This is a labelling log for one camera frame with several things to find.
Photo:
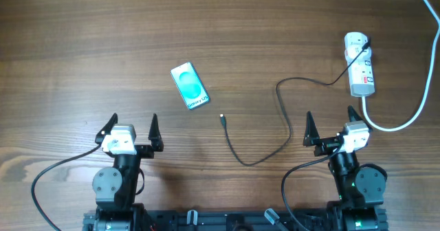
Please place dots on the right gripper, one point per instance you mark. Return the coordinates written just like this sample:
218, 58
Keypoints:
312, 138

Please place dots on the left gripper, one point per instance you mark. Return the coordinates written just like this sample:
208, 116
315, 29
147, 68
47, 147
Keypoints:
146, 151

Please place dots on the Galaxy S25 smartphone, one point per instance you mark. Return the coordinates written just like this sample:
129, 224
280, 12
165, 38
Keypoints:
190, 86

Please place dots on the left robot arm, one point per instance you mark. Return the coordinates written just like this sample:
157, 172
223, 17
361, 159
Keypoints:
116, 186

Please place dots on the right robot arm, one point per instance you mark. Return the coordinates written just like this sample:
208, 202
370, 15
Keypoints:
360, 187

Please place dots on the white USB charger plug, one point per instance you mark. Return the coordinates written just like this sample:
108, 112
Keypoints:
357, 52

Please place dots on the white power strip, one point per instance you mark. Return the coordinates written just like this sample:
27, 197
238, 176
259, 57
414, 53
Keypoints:
361, 80

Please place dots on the black aluminium base frame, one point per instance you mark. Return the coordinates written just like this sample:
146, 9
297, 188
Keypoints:
310, 219

